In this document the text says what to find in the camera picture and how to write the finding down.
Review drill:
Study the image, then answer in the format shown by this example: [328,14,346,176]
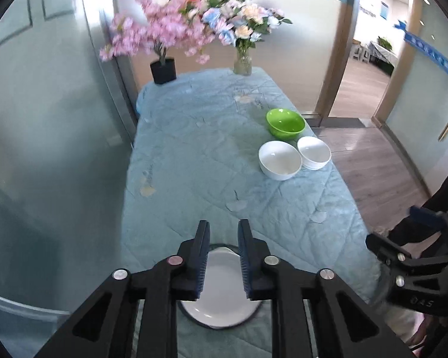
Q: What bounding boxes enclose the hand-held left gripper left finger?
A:
[35,219,212,358]

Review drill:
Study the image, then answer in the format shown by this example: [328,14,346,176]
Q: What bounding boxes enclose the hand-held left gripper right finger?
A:
[237,218,415,358]

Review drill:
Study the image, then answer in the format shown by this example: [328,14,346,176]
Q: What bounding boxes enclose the wooden door frame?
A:
[315,0,363,127]

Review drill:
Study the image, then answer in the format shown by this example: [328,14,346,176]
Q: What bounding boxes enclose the light blue quilted blanket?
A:
[120,66,383,358]

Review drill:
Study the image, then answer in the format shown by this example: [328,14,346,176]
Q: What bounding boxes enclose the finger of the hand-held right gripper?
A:
[409,205,448,232]
[365,232,411,266]

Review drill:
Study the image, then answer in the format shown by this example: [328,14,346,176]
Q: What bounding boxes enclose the person's dark clothing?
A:
[386,157,448,247]

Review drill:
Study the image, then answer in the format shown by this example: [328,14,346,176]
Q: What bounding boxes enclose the pastel flower bouquet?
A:
[202,0,293,49]

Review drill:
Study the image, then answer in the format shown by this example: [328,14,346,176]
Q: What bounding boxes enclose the large white bowl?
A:
[258,141,303,181]

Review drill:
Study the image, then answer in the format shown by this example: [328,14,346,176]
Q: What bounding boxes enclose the black flower pot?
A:
[150,58,177,85]

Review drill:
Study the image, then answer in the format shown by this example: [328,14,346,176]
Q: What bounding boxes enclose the white stool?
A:
[351,43,370,62]

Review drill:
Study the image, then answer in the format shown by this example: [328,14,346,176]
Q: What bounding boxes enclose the white plate with handles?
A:
[181,244,264,327]

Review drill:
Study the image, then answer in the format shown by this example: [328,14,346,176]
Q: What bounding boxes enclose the pink artificial blossom tree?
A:
[99,0,217,64]

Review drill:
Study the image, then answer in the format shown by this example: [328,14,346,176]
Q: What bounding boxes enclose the glass vase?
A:
[233,47,253,76]

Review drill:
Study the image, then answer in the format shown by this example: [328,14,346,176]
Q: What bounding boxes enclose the small white bowl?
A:
[297,136,332,171]

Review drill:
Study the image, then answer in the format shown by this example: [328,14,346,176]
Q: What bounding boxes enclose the cloth-covered background table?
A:
[369,41,399,73]

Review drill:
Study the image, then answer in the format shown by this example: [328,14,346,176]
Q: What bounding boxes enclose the blue and white patterned plate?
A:
[177,242,266,331]

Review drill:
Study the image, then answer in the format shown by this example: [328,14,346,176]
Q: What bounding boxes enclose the green bowl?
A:
[266,108,306,141]

